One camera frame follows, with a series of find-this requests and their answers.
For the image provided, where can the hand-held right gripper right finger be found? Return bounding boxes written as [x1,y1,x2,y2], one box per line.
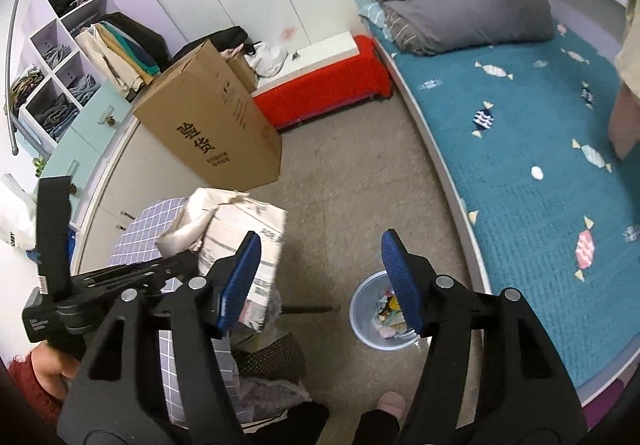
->
[380,228,588,445]

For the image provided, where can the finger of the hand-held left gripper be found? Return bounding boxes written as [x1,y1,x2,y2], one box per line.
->
[70,249,202,301]

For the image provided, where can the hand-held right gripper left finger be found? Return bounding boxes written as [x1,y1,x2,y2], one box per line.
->
[57,230,263,445]

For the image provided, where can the blue plastic bucket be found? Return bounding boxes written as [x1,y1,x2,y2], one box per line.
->
[349,272,419,352]

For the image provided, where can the person's left hand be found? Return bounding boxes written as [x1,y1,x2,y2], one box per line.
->
[31,342,82,399]

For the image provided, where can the blue plastic bag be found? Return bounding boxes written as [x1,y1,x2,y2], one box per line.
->
[25,231,77,274]

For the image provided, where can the white paper bag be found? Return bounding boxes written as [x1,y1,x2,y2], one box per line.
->
[0,174,39,252]

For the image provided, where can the pile of discarded wrappers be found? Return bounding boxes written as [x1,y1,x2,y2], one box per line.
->
[372,292,416,339]

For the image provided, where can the grey checked tablecloth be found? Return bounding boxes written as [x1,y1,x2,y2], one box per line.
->
[112,198,242,427]

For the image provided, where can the black mesh fabric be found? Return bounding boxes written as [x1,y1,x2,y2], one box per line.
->
[232,331,307,382]

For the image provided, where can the cream curved cabinet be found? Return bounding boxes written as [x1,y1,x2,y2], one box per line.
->
[75,115,211,272]

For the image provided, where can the dark grey folded clothes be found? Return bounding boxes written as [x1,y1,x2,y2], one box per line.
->
[37,92,81,137]

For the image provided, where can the pink fluffy garment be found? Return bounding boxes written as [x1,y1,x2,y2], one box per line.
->
[238,374,314,426]

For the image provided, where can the pink slipper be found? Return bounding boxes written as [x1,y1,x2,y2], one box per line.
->
[374,390,407,419]

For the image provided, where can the blue grey folded clothes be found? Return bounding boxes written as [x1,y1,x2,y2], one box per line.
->
[67,74,99,104]

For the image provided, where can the pile of brown folded clothes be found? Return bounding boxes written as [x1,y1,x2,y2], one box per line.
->
[9,67,46,112]

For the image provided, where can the person's right leg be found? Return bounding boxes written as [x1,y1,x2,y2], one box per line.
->
[357,406,401,445]

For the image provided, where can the person's leg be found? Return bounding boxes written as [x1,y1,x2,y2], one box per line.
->
[357,406,401,445]
[240,400,331,445]

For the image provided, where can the person's left leg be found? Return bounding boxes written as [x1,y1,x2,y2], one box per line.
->
[240,400,331,445]

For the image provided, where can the large cardboard box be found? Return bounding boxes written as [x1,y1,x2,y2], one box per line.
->
[132,39,284,192]

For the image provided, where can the light grey folded clothes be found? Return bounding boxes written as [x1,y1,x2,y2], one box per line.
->
[42,42,71,69]

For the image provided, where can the cream hanging jacket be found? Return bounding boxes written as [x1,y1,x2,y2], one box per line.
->
[75,25,146,99]

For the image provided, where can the yellow hanging garment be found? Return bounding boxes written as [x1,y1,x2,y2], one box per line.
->
[96,22,153,82]

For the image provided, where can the teal candy print bed sheet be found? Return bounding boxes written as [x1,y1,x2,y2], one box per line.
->
[367,20,640,389]

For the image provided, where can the green hanging garment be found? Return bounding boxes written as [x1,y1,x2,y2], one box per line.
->
[106,21,162,76]

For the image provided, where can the red bench with white lid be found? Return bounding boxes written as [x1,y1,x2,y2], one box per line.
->
[250,31,394,131]

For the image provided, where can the white plastic bag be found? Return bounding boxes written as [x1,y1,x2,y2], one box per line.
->
[244,42,289,79]

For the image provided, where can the purple object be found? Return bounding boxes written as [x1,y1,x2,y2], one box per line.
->
[582,380,629,431]

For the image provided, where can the black garment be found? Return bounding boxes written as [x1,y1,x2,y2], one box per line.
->
[172,26,251,61]

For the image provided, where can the light blue striped pillow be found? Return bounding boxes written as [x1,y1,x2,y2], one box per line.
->
[359,2,396,34]

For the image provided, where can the grey quilt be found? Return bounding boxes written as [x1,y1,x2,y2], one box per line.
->
[370,0,557,57]

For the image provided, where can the beige hanging sweater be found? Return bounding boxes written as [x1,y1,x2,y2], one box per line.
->
[613,0,640,92]

